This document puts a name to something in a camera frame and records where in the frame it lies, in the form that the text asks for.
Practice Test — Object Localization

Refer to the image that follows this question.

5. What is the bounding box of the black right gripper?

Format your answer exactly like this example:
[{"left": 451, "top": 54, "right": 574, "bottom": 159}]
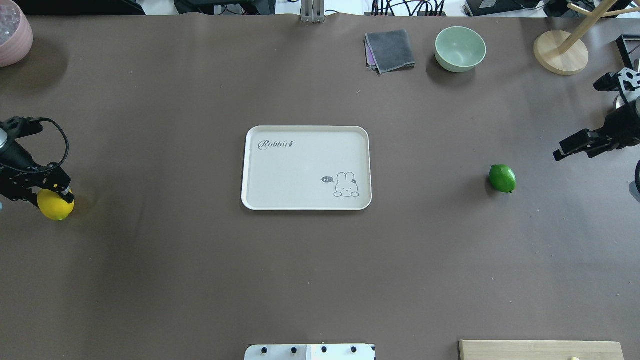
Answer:
[{"left": 552, "top": 67, "right": 640, "bottom": 162}]

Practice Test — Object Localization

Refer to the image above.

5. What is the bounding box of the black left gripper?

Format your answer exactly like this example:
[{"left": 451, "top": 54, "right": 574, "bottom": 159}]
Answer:
[{"left": 0, "top": 117, "right": 75, "bottom": 204}]

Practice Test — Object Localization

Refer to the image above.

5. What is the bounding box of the yellow lemon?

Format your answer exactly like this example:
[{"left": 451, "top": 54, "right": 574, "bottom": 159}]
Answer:
[{"left": 37, "top": 189, "right": 75, "bottom": 221}]

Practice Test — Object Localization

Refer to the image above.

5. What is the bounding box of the green lime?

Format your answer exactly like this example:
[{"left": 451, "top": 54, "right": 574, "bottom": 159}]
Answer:
[{"left": 488, "top": 164, "right": 517, "bottom": 193}]

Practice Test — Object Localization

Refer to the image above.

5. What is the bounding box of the cream rabbit tray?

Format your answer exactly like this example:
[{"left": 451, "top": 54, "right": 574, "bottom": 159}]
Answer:
[{"left": 241, "top": 125, "right": 373, "bottom": 211}]

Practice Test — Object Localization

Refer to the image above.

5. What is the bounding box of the wooden mug tree stand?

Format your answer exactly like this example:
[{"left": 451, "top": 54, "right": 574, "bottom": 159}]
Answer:
[{"left": 534, "top": 0, "right": 640, "bottom": 76}]

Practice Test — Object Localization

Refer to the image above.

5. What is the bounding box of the mint green bowl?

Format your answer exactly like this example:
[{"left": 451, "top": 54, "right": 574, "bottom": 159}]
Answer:
[{"left": 435, "top": 26, "right": 488, "bottom": 73}]

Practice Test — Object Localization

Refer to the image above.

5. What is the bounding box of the pink bowl of ice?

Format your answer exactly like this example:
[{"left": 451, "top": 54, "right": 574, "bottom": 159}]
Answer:
[{"left": 0, "top": 0, "right": 34, "bottom": 68}]

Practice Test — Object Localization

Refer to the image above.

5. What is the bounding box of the grey folded cloth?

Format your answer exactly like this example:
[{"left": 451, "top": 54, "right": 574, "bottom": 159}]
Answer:
[{"left": 364, "top": 29, "right": 416, "bottom": 75}]

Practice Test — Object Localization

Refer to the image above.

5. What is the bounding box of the purple cloth underneath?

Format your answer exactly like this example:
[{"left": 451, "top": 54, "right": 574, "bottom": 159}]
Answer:
[{"left": 364, "top": 39, "right": 378, "bottom": 71}]

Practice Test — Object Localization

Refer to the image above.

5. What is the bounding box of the bamboo cutting board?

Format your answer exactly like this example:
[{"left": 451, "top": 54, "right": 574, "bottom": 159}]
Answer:
[{"left": 459, "top": 339, "right": 624, "bottom": 360}]

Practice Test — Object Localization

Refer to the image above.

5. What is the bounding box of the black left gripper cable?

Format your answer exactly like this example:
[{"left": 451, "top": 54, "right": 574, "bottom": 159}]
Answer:
[{"left": 30, "top": 117, "right": 70, "bottom": 175}]

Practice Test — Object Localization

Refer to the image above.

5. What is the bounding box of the aluminium frame post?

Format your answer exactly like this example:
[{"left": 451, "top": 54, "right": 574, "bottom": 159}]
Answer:
[{"left": 299, "top": 0, "right": 325, "bottom": 23}]

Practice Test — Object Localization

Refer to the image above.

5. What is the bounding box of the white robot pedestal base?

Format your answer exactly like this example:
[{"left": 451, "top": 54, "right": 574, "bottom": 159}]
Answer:
[{"left": 244, "top": 342, "right": 377, "bottom": 360}]

